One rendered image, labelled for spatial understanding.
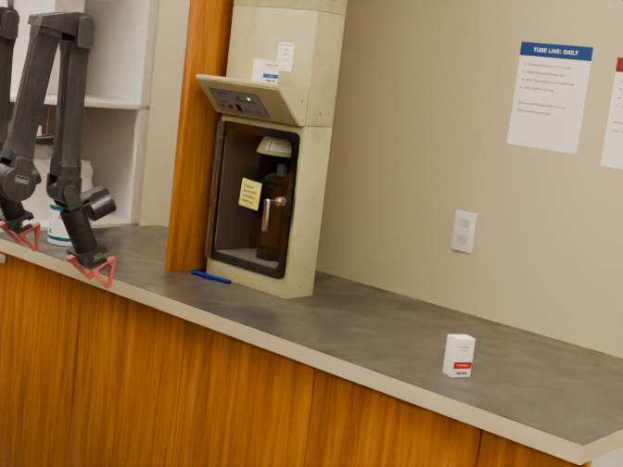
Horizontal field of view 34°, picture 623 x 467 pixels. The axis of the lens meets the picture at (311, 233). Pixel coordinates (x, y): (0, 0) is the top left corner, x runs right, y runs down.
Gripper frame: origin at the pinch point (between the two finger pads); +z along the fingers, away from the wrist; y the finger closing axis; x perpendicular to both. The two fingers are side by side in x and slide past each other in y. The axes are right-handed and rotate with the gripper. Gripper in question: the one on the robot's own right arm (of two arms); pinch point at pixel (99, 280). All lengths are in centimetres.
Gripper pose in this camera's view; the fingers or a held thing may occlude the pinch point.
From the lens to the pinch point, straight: 255.4
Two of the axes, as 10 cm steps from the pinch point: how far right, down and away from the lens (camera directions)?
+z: 2.5, 8.7, 4.2
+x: -7.5, 4.5, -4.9
